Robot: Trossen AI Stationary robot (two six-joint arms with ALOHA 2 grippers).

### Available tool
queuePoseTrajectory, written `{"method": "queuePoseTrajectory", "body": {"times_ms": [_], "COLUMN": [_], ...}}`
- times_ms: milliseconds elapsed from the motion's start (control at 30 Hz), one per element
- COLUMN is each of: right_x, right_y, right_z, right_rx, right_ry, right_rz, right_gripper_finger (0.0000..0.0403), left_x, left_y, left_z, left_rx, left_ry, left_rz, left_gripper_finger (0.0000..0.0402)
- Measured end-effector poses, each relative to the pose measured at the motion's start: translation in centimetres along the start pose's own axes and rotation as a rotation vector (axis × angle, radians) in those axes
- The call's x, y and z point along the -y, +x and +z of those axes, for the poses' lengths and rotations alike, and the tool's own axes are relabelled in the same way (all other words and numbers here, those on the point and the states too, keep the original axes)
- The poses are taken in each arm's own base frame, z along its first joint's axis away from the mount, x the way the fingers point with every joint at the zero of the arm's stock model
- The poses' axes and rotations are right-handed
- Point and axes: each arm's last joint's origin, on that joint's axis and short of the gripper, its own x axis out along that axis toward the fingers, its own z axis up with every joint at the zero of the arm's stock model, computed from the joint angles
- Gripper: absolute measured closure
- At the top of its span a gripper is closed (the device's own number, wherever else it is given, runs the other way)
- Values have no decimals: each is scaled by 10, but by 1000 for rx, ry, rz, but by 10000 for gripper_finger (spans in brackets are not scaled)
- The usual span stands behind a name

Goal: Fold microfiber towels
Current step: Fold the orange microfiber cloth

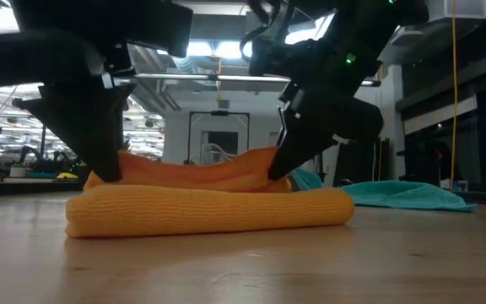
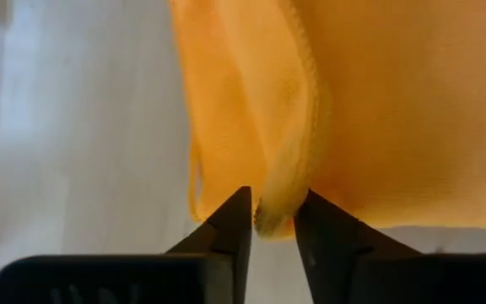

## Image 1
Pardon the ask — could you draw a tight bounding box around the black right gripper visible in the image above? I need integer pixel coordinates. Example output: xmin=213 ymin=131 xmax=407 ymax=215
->
xmin=266 ymin=81 xmax=386 ymax=182

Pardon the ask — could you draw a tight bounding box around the yellow hanging cable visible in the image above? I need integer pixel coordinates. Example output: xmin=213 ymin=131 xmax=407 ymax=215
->
xmin=376 ymin=65 xmax=385 ymax=182

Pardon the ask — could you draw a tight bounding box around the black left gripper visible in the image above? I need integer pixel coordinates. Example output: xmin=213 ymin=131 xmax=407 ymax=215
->
xmin=0 ymin=29 xmax=138 ymax=184

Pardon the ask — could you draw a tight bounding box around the long linear ceiling lamp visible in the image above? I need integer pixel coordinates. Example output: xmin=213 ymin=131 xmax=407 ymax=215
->
xmin=114 ymin=72 xmax=382 ymax=88

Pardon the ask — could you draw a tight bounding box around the white ceiling unit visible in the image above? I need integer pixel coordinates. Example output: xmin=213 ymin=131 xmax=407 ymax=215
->
xmin=426 ymin=0 xmax=486 ymax=24

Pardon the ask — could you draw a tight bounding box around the turquoise microfiber towel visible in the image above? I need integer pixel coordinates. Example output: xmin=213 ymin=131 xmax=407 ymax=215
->
xmin=289 ymin=167 xmax=478 ymax=214

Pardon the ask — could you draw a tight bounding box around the black curtain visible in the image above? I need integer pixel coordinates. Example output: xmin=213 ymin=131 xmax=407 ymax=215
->
xmin=333 ymin=141 xmax=392 ymax=187

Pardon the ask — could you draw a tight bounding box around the small white box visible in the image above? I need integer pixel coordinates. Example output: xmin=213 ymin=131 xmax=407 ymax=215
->
xmin=439 ymin=179 xmax=469 ymax=192

